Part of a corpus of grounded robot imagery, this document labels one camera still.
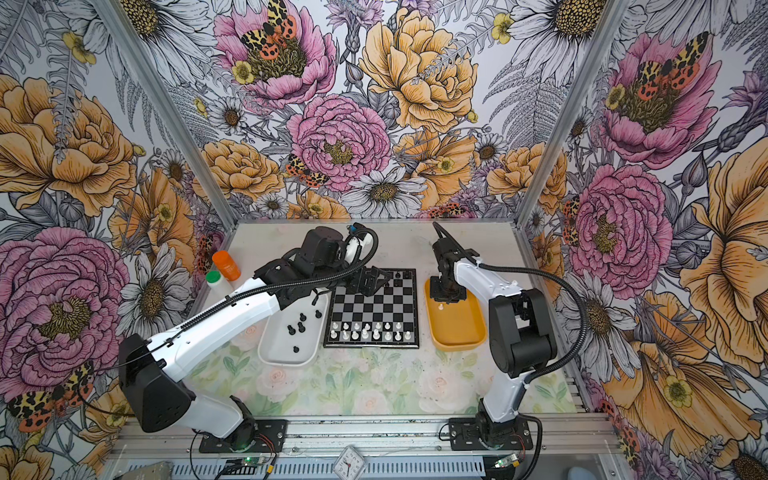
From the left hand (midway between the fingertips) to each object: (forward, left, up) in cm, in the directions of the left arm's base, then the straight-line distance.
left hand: (372, 279), depth 75 cm
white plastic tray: (-3, +25, -25) cm, 36 cm away
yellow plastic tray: (-3, -24, -20) cm, 31 cm away
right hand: (+3, -20, -19) cm, 28 cm away
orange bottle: (+18, +49, -18) cm, 55 cm away
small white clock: (-36, +5, -22) cm, 42 cm away
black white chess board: (0, -3, -21) cm, 22 cm away
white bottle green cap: (+12, +50, -16) cm, 54 cm away
